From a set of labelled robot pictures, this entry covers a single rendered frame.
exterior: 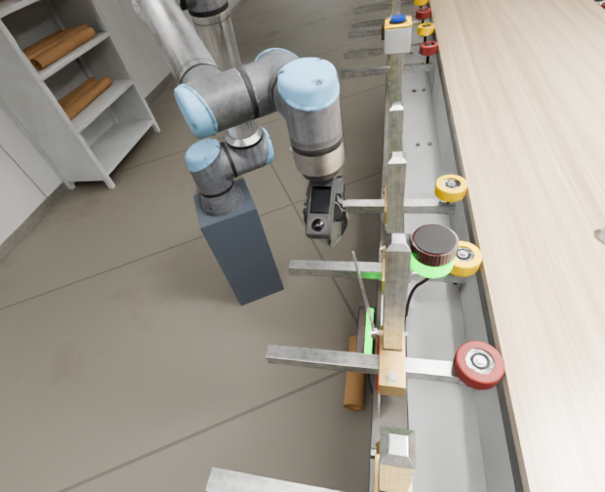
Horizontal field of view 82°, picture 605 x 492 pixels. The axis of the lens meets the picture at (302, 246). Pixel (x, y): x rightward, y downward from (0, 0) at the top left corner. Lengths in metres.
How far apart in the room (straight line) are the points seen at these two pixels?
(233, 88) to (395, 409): 0.73
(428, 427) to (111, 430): 1.42
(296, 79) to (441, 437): 0.81
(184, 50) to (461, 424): 0.99
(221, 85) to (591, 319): 0.78
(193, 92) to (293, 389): 1.33
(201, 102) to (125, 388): 1.60
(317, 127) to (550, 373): 0.57
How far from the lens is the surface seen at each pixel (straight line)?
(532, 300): 0.83
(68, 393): 2.18
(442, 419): 0.98
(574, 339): 0.81
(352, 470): 1.57
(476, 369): 0.72
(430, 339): 1.05
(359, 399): 1.55
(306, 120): 0.57
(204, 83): 0.66
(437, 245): 0.50
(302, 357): 0.76
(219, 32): 1.21
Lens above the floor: 1.55
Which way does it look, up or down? 47 degrees down
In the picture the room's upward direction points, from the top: 13 degrees counter-clockwise
